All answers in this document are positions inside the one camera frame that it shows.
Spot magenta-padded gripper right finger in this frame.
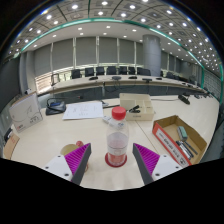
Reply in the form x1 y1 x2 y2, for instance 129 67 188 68
131 142 184 186

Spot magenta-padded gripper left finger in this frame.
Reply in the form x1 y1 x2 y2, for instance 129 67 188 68
42 142 93 186

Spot clear red-capped water bottle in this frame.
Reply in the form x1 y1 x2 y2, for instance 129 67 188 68
105 106 130 167

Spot open red-edged cardboard box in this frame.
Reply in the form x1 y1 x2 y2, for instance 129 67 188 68
152 114 208 167

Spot black marker pens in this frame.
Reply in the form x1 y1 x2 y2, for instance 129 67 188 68
175 139 199 160

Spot grey whiteboard eraser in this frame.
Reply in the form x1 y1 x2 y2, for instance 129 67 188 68
176 125 189 141

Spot white paper sheet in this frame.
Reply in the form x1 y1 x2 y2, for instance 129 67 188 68
62 101 105 121

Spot white remote control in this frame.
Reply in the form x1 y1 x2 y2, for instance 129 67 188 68
101 114 114 125

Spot beige desk organizer box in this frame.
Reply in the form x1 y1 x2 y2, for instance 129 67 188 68
118 92 155 122

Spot black bag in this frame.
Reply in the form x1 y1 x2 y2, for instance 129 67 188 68
45 98 67 116

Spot white cardboard box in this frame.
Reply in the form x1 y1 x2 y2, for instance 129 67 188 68
8 92 44 134

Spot row of black office chairs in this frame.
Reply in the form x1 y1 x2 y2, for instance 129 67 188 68
70 65 188 83

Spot group of ceiling lights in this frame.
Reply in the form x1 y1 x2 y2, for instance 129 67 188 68
13 0 221 68

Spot black device with cables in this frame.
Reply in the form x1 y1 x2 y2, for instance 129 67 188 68
3 127 14 143

